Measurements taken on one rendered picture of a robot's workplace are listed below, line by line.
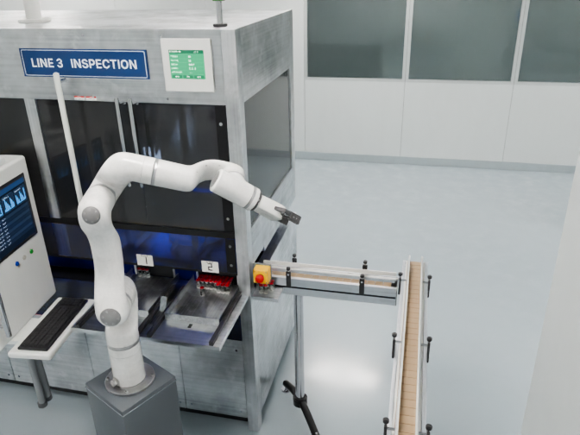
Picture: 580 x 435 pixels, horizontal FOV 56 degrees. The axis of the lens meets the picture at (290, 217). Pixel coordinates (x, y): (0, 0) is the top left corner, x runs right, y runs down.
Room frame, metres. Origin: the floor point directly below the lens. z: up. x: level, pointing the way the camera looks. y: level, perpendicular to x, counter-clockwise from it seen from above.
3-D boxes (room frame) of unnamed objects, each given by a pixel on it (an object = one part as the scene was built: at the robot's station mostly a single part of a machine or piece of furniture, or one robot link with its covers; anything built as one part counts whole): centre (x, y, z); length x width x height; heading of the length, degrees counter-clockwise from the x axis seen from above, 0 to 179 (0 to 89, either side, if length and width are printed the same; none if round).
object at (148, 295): (2.28, 0.74, 0.90); 0.34 x 0.26 x 0.04; 166
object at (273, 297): (2.29, 0.11, 0.87); 0.14 x 0.13 x 0.02; 166
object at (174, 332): (2.17, 0.59, 0.87); 0.70 x 0.48 x 0.02; 76
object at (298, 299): (2.36, -0.03, 0.46); 0.09 x 0.09 x 0.77; 76
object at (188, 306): (2.20, 0.41, 0.90); 0.34 x 0.26 x 0.04; 166
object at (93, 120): (2.43, 0.90, 1.51); 0.47 x 0.01 x 0.59; 76
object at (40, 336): (2.16, 1.12, 0.82); 0.40 x 0.14 x 0.02; 172
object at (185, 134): (2.32, 0.46, 1.51); 0.43 x 0.01 x 0.59; 76
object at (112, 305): (1.67, 0.64, 1.41); 0.16 x 0.12 x 0.50; 5
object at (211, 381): (2.97, 1.08, 0.44); 2.06 x 1.00 x 0.88; 76
